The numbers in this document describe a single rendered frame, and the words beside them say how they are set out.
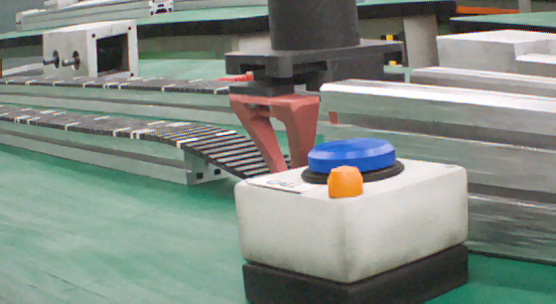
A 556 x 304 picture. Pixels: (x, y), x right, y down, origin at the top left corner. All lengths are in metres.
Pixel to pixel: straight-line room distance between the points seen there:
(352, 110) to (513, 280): 0.17
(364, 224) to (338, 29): 0.25
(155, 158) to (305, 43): 0.23
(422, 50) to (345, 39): 3.00
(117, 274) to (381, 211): 0.19
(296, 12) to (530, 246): 0.25
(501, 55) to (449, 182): 0.30
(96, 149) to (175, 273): 0.40
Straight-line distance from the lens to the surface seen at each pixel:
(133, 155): 0.95
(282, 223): 0.53
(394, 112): 0.64
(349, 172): 0.50
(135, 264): 0.65
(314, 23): 0.73
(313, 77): 0.73
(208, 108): 1.19
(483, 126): 0.59
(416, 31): 3.72
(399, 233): 0.51
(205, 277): 0.62
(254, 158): 0.83
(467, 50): 0.85
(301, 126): 0.72
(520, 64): 0.81
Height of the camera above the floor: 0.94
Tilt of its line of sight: 9 degrees down
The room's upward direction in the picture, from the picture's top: 5 degrees counter-clockwise
